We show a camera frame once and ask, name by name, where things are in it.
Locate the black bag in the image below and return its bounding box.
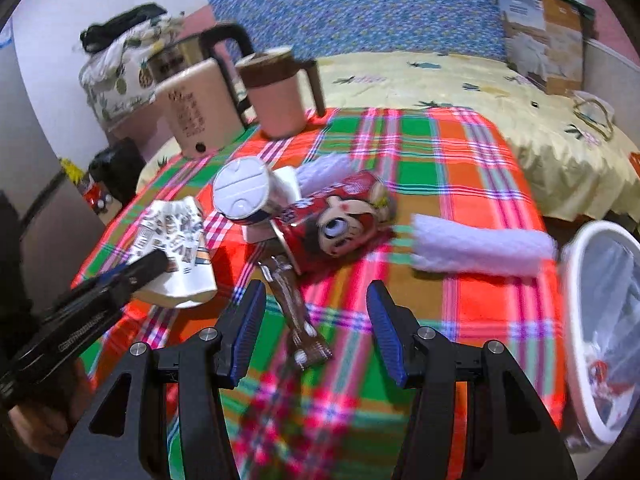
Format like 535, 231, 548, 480
80, 3, 168, 53

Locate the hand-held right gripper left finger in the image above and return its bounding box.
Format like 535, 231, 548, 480
50, 279, 268, 480

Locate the blue floral headboard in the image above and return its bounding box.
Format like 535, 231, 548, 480
200, 0, 533, 61

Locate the yellow pineapple bedsheet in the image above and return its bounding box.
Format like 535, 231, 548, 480
135, 50, 640, 233

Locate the white foam net sleeve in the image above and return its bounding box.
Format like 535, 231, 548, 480
410, 212, 558, 278
295, 152, 353, 196

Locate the pink mug with brown lid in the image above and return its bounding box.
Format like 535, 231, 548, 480
234, 46, 327, 140

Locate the cream printed paper bag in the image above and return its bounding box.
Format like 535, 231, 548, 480
131, 197, 218, 309

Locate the plaid tablecloth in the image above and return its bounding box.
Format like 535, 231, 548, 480
70, 106, 568, 480

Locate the pineapple print fabric bundle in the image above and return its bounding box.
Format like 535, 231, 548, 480
79, 15, 186, 123

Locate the white round cup lid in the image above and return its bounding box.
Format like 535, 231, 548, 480
212, 156, 281, 225

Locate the white trash bin with liner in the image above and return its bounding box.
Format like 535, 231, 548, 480
560, 220, 640, 453

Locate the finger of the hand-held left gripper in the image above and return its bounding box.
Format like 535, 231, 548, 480
117, 249, 169, 291
70, 266, 132, 296

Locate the olive strap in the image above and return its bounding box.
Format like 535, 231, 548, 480
571, 97, 615, 142

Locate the yellow object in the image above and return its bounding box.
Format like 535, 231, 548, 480
60, 157, 86, 183

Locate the person's left hand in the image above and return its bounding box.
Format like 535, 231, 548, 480
7, 359, 96, 461

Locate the brown plastic wrapper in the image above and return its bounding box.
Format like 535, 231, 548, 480
255, 252, 334, 372

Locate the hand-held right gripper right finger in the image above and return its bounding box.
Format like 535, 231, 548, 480
366, 280, 576, 480

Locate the cardboard quilt box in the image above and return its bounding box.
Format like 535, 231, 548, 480
492, 0, 586, 97

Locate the white purple milk carton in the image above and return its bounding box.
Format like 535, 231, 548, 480
241, 166, 302, 245

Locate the beige electric kettle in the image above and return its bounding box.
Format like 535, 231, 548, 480
152, 22, 257, 161

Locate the grey cabinet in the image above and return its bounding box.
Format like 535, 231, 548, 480
0, 165, 101, 321

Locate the red toy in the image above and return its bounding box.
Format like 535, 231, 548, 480
80, 182, 118, 213

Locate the bear print snack packet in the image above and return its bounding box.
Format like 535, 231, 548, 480
272, 170, 398, 276

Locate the white panel board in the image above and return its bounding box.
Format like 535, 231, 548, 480
582, 37, 640, 126

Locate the pink storage box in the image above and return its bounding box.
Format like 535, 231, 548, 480
107, 105, 176, 161

